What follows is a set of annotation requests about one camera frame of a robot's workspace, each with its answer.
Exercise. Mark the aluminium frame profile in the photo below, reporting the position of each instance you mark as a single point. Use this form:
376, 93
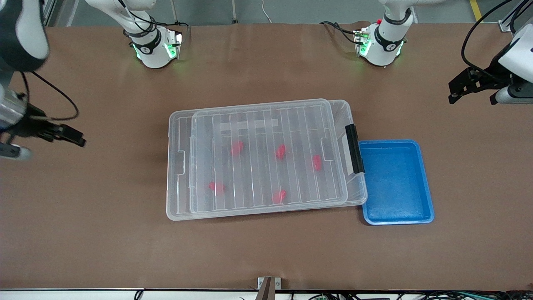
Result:
49, 12
505, 26

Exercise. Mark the grey metal bracket with post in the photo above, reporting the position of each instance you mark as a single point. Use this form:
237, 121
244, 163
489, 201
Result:
268, 287

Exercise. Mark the red block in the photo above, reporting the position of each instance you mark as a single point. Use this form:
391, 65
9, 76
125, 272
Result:
280, 196
317, 163
280, 151
237, 148
216, 186

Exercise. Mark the thin metal pole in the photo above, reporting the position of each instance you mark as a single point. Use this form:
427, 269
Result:
234, 12
175, 12

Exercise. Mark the clear ribbed plastic lid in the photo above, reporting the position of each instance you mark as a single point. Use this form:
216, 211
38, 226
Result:
258, 179

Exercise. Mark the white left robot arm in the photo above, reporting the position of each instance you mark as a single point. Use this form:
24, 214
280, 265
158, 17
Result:
385, 46

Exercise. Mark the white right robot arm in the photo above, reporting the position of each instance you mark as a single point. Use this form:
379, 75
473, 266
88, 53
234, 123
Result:
31, 33

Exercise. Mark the clear plastic storage box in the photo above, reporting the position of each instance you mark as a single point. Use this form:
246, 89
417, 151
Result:
358, 191

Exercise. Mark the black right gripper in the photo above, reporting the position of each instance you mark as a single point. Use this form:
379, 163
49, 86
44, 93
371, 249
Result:
28, 125

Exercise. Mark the white table edge rail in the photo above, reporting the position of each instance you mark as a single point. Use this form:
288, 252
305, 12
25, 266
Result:
62, 295

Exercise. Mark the blue plastic tray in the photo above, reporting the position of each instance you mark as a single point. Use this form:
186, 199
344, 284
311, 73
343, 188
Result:
399, 208

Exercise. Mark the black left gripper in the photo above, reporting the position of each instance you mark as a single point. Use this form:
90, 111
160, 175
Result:
489, 78

